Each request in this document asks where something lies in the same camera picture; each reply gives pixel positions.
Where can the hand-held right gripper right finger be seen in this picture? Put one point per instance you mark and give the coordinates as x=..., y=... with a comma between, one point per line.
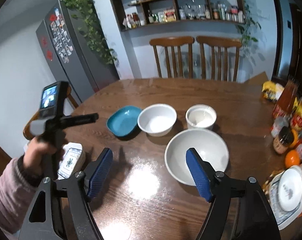
x=198, y=175

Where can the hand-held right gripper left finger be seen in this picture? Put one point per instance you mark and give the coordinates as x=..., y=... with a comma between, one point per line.
x=100, y=175

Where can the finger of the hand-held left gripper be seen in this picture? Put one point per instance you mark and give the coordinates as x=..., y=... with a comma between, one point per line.
x=83, y=119

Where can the large grey-white bowl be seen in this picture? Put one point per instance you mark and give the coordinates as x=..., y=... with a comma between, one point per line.
x=208, y=145

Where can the blue square plate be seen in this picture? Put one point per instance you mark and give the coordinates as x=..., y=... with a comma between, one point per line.
x=123, y=121

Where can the small white ramekin bowl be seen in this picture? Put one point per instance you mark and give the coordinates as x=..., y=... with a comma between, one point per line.
x=201, y=117

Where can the white medium bowl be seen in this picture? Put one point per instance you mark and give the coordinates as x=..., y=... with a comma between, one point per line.
x=156, y=122

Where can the person's left forearm pink sleeve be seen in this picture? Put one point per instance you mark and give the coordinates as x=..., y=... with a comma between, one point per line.
x=8, y=195

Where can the person's left hand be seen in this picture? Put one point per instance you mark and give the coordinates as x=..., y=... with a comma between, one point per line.
x=34, y=152

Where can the wooden slat-back chair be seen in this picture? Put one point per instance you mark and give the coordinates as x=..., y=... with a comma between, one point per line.
x=171, y=41
x=218, y=41
x=28, y=130

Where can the blue patterned rectangular dish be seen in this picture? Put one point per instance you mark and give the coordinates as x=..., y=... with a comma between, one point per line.
x=70, y=158

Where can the grey refrigerator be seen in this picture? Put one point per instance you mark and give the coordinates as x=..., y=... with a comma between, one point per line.
x=85, y=62

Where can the group of fridge photo magnets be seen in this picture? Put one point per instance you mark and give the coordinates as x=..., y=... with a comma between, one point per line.
x=60, y=37

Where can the trailing green plant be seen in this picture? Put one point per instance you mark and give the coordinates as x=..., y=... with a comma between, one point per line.
x=90, y=27

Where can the brown jar with dark lid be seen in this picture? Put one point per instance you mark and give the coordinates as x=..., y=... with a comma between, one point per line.
x=283, y=141

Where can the clear plastic jar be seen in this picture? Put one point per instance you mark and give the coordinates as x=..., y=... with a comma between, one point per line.
x=278, y=126

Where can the orange fruit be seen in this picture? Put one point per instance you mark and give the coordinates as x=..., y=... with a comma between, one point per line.
x=295, y=137
x=292, y=158

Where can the yellow and white packet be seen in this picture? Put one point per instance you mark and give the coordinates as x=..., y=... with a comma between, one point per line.
x=272, y=91

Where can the brown cardboard box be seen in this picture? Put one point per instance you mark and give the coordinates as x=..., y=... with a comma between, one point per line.
x=257, y=78

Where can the orange liquid bottle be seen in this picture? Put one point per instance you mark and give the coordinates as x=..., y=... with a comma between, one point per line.
x=286, y=100

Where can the yellow shelf snack packet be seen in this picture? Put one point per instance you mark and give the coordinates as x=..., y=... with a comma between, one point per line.
x=170, y=15

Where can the climbing green vine plant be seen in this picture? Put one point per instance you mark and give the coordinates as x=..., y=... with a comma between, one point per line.
x=248, y=30

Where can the row of shelf jars and bottles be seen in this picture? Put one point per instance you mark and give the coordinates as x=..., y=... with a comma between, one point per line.
x=216, y=13

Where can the dark wooden door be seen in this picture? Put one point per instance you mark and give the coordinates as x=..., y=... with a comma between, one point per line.
x=296, y=42

